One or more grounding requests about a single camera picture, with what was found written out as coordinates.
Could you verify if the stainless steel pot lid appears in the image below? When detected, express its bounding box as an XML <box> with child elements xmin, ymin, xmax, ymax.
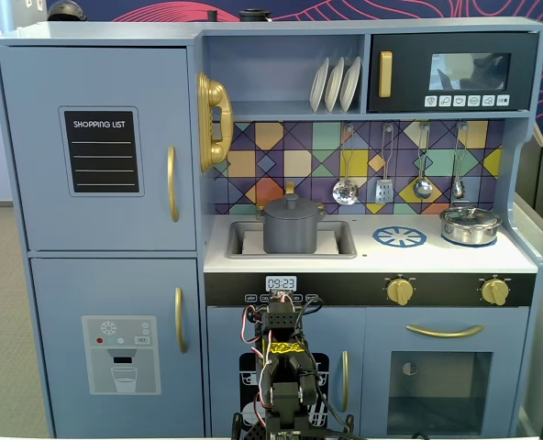
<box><xmin>440</xmin><ymin>204</ymin><xmax>498</xmax><ymax>226</ymax></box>

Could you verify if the gray plastic pot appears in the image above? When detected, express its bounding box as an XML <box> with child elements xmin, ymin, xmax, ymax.
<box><xmin>255</xmin><ymin>201</ymin><xmax>326</xmax><ymax>255</ymax></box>

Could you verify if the gray sink basin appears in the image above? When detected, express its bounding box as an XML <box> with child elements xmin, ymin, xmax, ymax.
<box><xmin>226</xmin><ymin>219</ymin><xmax>358</xmax><ymax>260</ymax></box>

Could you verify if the digital clock display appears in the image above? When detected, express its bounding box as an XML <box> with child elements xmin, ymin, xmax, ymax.
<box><xmin>265</xmin><ymin>275</ymin><xmax>297</xmax><ymax>292</ymax></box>

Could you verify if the steel slotted skimmer spoon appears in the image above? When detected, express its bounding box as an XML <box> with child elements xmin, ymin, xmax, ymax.
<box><xmin>331</xmin><ymin>123</ymin><xmax>360</xmax><ymax>206</ymax></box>

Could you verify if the steel slotted spatula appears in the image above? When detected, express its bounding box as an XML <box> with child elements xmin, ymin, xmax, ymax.
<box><xmin>374</xmin><ymin>122</ymin><xmax>395</xmax><ymax>204</ymax></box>

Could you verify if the blue dishwasher door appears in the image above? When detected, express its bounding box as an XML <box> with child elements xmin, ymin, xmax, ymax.
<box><xmin>206</xmin><ymin>305</ymin><xmax>365</xmax><ymax>436</ymax></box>

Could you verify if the blue wooden toy kitchen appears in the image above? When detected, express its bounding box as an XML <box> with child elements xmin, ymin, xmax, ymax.
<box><xmin>0</xmin><ymin>16</ymin><xmax>543</xmax><ymax>439</ymax></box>

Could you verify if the gold toy telephone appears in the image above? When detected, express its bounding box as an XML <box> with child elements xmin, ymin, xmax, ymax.
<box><xmin>195</xmin><ymin>71</ymin><xmax>234</xmax><ymax>173</ymax></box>

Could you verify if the white toy plate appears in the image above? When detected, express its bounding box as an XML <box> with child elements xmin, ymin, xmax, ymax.
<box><xmin>324</xmin><ymin>56</ymin><xmax>346</xmax><ymax>113</ymax></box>
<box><xmin>308</xmin><ymin>56</ymin><xmax>331</xmax><ymax>114</ymax></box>
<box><xmin>338</xmin><ymin>55</ymin><xmax>362</xmax><ymax>112</ymax></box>

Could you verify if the gold stove knob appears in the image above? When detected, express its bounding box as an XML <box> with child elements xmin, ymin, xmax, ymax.
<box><xmin>480</xmin><ymin>278</ymin><xmax>511</xmax><ymax>306</ymax></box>
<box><xmin>385</xmin><ymin>277</ymin><xmax>415</xmax><ymax>306</ymax></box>

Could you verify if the steel ladle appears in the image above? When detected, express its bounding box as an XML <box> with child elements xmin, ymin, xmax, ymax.
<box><xmin>412</xmin><ymin>121</ymin><xmax>435</xmax><ymax>201</ymax></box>

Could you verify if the blue oven door with window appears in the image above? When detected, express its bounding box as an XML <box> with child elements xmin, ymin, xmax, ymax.
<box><xmin>363</xmin><ymin>306</ymin><xmax>529</xmax><ymax>436</ymax></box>

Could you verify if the shopping list chalkboard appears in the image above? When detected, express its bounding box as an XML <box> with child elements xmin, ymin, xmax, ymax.
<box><xmin>58</xmin><ymin>105</ymin><xmax>145</xmax><ymax>197</ymax></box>

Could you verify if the small steel spoon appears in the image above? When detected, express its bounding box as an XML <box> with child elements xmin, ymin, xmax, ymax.
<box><xmin>450</xmin><ymin>120</ymin><xmax>469</xmax><ymax>200</ymax></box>

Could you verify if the small stainless steel pot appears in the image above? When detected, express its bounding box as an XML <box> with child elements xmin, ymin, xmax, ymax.
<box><xmin>438</xmin><ymin>205</ymin><xmax>503</xmax><ymax>247</ymax></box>

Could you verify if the black toy microwave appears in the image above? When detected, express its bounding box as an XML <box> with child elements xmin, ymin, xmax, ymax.
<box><xmin>367</xmin><ymin>31</ymin><xmax>539</xmax><ymax>114</ymax></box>

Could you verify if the black cylindrical object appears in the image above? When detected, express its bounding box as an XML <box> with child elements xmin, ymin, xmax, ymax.
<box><xmin>238</xmin><ymin>8</ymin><xmax>272</xmax><ymax>23</ymax></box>

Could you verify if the blue freezer door with dispenser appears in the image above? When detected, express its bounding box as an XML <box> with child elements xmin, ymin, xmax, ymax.
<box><xmin>28</xmin><ymin>257</ymin><xmax>206</xmax><ymax>437</ymax></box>

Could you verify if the blue fridge door with chalkboard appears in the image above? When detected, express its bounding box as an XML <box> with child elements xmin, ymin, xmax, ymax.
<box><xmin>0</xmin><ymin>45</ymin><xmax>198</xmax><ymax>252</ymax></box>

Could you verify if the black helmet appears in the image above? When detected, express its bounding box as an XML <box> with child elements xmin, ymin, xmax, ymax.
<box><xmin>46</xmin><ymin>0</ymin><xmax>88</xmax><ymax>22</ymax></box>

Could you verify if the gold fridge door handle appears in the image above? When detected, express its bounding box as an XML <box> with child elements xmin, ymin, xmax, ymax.
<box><xmin>166</xmin><ymin>145</ymin><xmax>181</xmax><ymax>224</ymax></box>

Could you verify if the gold freezer door handle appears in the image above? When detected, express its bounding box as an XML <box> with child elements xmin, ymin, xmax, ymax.
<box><xmin>174</xmin><ymin>286</ymin><xmax>188</xmax><ymax>354</ymax></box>

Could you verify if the gold dishwasher door handle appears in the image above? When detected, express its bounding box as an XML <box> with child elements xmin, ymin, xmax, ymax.
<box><xmin>340</xmin><ymin>350</ymin><xmax>349</xmax><ymax>413</ymax></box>

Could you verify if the gold microwave handle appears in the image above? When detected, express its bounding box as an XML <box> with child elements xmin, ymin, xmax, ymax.
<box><xmin>378</xmin><ymin>50</ymin><xmax>393</xmax><ymax>99</ymax></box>

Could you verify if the gold oven door handle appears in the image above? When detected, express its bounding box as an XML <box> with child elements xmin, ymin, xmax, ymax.
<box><xmin>405</xmin><ymin>324</ymin><xmax>485</xmax><ymax>339</ymax></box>

